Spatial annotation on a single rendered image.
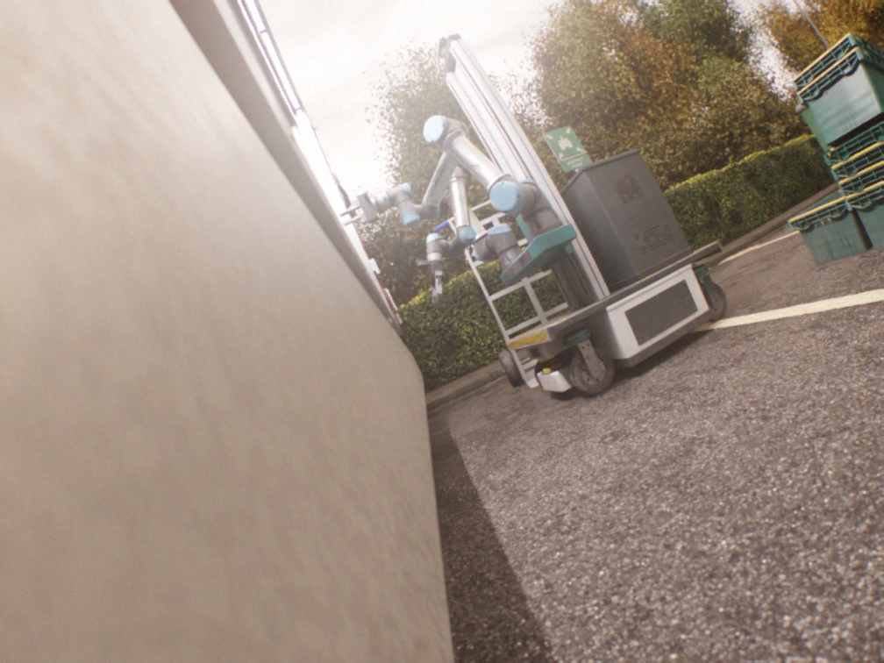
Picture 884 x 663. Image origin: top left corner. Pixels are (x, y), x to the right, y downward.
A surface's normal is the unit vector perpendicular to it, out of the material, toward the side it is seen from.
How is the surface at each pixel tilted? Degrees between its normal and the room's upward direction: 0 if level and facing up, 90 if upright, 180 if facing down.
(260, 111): 180
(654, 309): 90
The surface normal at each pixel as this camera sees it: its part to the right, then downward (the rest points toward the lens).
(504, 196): -0.51, 0.33
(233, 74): 0.42, 0.91
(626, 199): 0.07, -0.10
